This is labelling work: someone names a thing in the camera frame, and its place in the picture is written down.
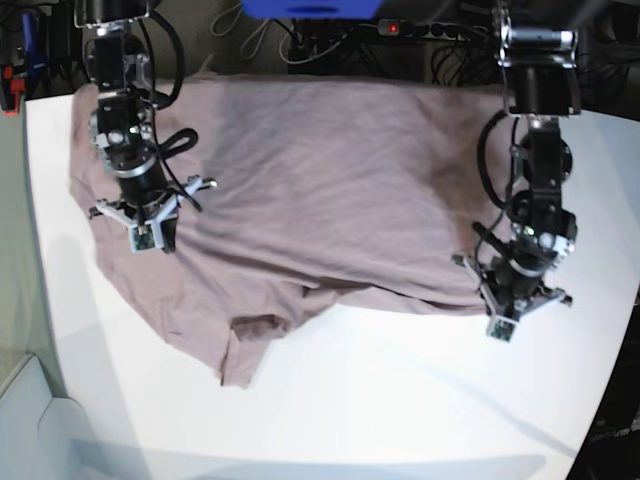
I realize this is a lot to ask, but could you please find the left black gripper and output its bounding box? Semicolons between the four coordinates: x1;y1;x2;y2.
490;259;544;305

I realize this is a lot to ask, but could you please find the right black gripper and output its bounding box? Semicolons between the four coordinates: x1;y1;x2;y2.
119;174;178;254

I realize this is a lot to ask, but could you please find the mauve pink t-shirt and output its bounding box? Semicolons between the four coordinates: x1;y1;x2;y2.
90;73;502;388

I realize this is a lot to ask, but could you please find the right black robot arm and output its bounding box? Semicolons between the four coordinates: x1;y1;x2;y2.
74;1;205;253

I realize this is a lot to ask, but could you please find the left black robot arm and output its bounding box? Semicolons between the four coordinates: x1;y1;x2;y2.
463;1;581;317

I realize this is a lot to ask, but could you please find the red and black clamp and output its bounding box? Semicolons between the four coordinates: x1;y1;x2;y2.
1;64;26;116

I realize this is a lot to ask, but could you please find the blue and black device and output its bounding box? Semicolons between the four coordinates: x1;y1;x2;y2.
21;12;49;78

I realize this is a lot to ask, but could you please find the black power strip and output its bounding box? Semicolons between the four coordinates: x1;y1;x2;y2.
376;19;490;41

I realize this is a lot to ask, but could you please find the white camera bracket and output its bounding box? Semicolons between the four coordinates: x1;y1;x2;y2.
452;254;573;342
88;181;186;253

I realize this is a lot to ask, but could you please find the blue plastic mount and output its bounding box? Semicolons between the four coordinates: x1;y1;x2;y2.
242;0;382;19

